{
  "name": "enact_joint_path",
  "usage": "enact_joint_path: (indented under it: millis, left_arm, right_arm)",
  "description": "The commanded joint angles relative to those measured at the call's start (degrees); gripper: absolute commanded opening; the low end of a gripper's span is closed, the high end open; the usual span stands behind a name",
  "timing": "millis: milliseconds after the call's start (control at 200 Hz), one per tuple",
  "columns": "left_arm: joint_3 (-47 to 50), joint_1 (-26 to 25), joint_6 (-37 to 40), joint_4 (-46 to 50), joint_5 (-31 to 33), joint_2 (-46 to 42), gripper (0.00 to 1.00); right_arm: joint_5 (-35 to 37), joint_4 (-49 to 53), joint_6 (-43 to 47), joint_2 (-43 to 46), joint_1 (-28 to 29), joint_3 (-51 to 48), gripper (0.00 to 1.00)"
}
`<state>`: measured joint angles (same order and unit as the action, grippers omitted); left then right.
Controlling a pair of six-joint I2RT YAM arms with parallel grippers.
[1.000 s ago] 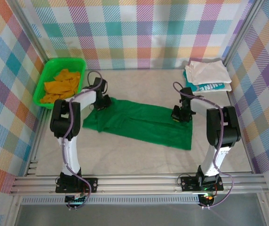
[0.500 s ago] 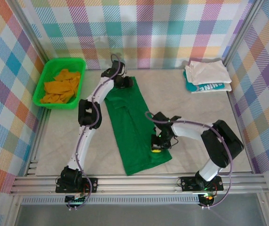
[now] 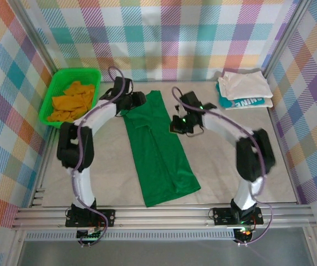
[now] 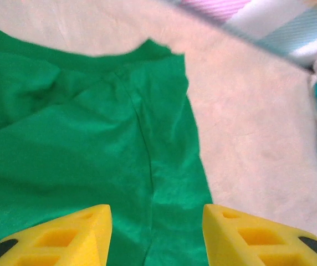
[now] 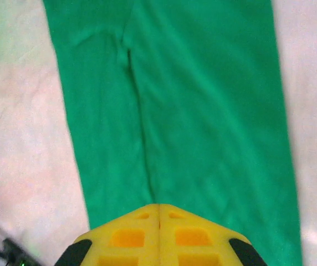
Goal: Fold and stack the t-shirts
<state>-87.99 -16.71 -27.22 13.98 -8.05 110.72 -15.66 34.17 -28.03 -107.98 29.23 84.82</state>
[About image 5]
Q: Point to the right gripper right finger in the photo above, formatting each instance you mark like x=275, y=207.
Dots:
x=194, y=238

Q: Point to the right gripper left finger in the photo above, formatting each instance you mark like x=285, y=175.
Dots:
x=128, y=238

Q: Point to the green t-shirt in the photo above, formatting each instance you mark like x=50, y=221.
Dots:
x=189, y=110

